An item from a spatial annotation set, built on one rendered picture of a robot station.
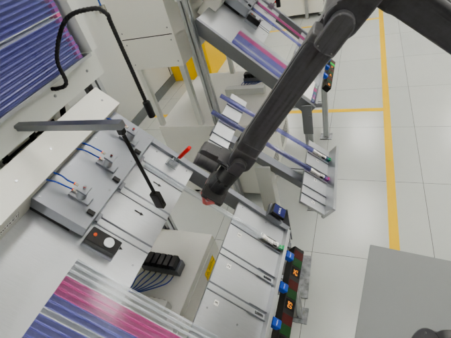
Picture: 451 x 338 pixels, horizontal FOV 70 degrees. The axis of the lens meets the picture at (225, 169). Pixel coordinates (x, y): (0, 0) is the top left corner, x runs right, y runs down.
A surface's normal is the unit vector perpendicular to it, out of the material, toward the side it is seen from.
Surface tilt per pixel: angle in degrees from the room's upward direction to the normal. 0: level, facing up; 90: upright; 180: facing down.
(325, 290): 0
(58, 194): 45
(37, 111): 90
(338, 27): 91
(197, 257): 0
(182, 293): 0
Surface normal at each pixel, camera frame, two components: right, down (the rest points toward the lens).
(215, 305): 0.49, -0.50
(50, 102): 0.92, 0.04
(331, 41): -0.26, 0.68
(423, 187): -0.23, -0.74
